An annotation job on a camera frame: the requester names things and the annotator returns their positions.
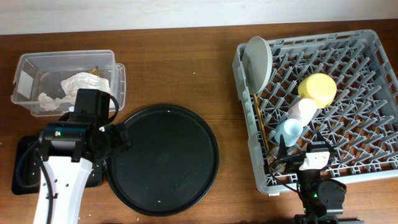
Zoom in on blue cup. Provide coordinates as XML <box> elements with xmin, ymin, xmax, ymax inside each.
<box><xmin>274</xmin><ymin>118</ymin><xmax>303</xmax><ymax>147</ymax></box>

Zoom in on white napkin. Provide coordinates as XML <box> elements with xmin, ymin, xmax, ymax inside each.
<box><xmin>38</xmin><ymin>72</ymin><xmax>111</xmax><ymax>111</ymax></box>

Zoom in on pink cup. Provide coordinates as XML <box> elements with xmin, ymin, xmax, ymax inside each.
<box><xmin>287</xmin><ymin>98</ymin><xmax>317</xmax><ymax>126</ymax></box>

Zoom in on gold foil wrapper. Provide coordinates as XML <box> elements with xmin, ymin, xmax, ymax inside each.
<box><xmin>90</xmin><ymin>66</ymin><xmax>100</xmax><ymax>77</ymax></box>

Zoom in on wooden chopstick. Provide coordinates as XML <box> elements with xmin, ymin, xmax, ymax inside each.
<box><xmin>253</xmin><ymin>94</ymin><xmax>269</xmax><ymax>152</ymax></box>

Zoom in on yellow bowl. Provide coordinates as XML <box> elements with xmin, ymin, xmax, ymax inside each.
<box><xmin>298</xmin><ymin>73</ymin><xmax>337</xmax><ymax>109</ymax></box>

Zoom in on grey plate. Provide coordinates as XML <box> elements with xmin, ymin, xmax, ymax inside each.
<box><xmin>242</xmin><ymin>36</ymin><xmax>272</xmax><ymax>95</ymax></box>

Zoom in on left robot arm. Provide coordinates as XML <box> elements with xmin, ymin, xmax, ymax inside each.
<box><xmin>34</xmin><ymin>89</ymin><xmax>132</xmax><ymax>223</ymax></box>

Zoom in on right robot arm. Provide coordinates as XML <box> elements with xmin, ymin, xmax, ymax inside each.
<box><xmin>276</xmin><ymin>133</ymin><xmax>347</xmax><ymax>223</ymax></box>

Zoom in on grey dishwasher rack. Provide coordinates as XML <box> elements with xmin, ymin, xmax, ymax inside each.
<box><xmin>232</xmin><ymin>29</ymin><xmax>397</xmax><ymax>195</ymax></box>

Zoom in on clear plastic waste bin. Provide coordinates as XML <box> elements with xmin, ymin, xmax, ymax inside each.
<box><xmin>11</xmin><ymin>50</ymin><xmax>126</xmax><ymax>117</ymax></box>

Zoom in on round black serving tray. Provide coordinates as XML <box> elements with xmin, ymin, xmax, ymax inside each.
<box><xmin>106</xmin><ymin>105</ymin><xmax>220</xmax><ymax>217</ymax></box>

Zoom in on black rectangular tray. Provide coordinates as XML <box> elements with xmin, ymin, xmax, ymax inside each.
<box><xmin>11</xmin><ymin>136</ymin><xmax>104</xmax><ymax>195</ymax></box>

